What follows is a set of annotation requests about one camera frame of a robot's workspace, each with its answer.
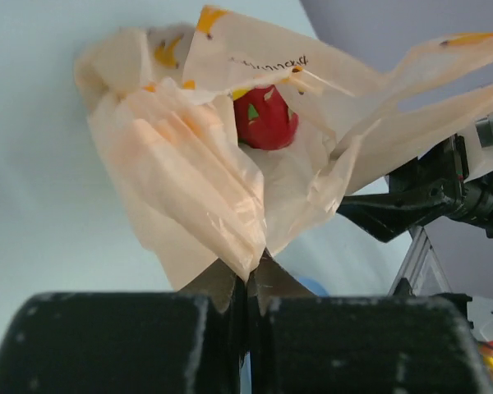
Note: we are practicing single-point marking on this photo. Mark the aluminium frame rail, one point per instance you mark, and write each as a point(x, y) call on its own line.
point(420, 273)

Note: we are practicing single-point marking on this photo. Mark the blue plastic plate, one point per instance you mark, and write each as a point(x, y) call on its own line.
point(313, 286)

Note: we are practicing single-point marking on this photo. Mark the translucent orange plastic bag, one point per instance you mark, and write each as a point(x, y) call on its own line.
point(160, 111)

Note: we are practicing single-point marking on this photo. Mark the red fake dragon fruit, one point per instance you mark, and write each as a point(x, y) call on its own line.
point(263, 119)

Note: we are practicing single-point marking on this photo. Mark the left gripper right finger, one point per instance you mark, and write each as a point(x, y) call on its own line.
point(300, 342)

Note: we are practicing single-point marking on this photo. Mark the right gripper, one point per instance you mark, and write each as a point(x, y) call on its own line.
point(454, 180)

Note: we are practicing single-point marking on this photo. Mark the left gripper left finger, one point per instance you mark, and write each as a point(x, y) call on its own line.
point(127, 342)

